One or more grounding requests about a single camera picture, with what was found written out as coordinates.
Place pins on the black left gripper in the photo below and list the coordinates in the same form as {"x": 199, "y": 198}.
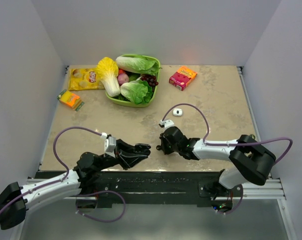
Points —
{"x": 124, "y": 148}

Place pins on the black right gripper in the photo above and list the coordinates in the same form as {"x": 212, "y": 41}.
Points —
{"x": 163, "y": 147}

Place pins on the white earbud charging case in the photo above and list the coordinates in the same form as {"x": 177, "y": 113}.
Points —
{"x": 177, "y": 112}

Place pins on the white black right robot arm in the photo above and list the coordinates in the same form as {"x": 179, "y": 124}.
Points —
{"x": 252, "y": 161}

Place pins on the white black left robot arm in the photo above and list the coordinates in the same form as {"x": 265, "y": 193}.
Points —
{"x": 16, "y": 200}

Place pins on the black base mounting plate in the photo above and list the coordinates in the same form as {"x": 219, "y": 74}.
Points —
{"x": 158, "y": 188}

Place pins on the green plastic bowl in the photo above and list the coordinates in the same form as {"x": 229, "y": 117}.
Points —
{"x": 143, "y": 74}

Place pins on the green lettuce front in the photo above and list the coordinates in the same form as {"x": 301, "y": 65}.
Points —
{"x": 137, "y": 91}

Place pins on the green lettuce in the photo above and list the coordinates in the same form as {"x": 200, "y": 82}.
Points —
{"x": 138, "y": 64}
{"x": 137, "y": 91}

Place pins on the dark red grapes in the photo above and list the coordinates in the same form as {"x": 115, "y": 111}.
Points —
{"x": 150, "y": 79}

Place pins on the pink orange snack box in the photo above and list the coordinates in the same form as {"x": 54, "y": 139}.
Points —
{"x": 182, "y": 78}

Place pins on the red onion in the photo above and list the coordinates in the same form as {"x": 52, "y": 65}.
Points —
{"x": 122, "y": 79}

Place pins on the green lettuce back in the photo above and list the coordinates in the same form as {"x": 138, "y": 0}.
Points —
{"x": 138, "y": 64}

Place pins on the red tomato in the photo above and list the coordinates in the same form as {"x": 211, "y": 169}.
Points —
{"x": 121, "y": 71}

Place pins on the orange green sponge pack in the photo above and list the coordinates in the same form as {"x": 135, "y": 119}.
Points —
{"x": 71, "y": 100}

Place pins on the yellow napa cabbage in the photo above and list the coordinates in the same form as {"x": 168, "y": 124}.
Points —
{"x": 107, "y": 72}

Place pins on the yellow Lays chips bag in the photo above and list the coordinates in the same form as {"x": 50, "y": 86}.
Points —
{"x": 82, "y": 79}

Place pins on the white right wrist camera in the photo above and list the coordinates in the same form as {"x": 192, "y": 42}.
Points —
{"x": 166, "y": 124}

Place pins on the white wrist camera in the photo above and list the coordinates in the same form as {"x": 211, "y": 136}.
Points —
{"x": 110, "y": 144}
{"x": 166, "y": 124}

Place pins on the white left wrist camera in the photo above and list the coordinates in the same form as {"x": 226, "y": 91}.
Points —
{"x": 110, "y": 144}

